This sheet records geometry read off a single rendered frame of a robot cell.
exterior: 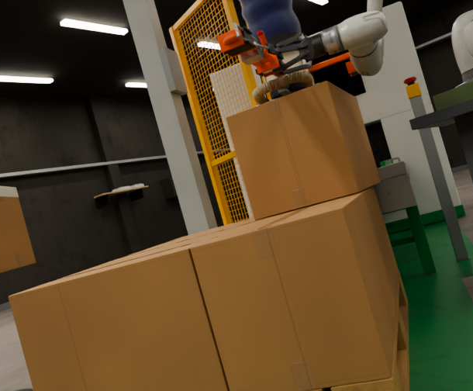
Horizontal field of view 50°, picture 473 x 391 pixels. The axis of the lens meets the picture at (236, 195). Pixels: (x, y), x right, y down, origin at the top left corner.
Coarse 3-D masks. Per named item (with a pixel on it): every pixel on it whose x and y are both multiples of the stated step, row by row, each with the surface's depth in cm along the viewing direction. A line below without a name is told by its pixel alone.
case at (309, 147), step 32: (288, 96) 180; (320, 96) 176; (352, 96) 219; (256, 128) 186; (288, 128) 181; (320, 128) 176; (352, 128) 196; (256, 160) 187; (288, 160) 182; (320, 160) 177; (352, 160) 177; (256, 192) 188; (288, 192) 183; (320, 192) 178; (352, 192) 174
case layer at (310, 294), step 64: (128, 256) 196; (192, 256) 128; (256, 256) 122; (320, 256) 118; (384, 256) 180; (64, 320) 141; (128, 320) 135; (192, 320) 129; (256, 320) 124; (320, 320) 118; (384, 320) 130; (64, 384) 143; (128, 384) 136; (192, 384) 130; (256, 384) 125; (320, 384) 119
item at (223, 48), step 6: (234, 30) 146; (222, 36) 148; (222, 42) 148; (234, 42) 147; (240, 42) 146; (222, 48) 148; (228, 48) 147; (234, 48) 148; (240, 48) 149; (246, 48) 151; (228, 54) 152; (234, 54) 153
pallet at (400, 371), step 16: (400, 288) 214; (400, 304) 214; (400, 320) 169; (400, 336) 164; (400, 352) 162; (400, 368) 150; (352, 384) 117; (368, 384) 116; (384, 384) 115; (400, 384) 124
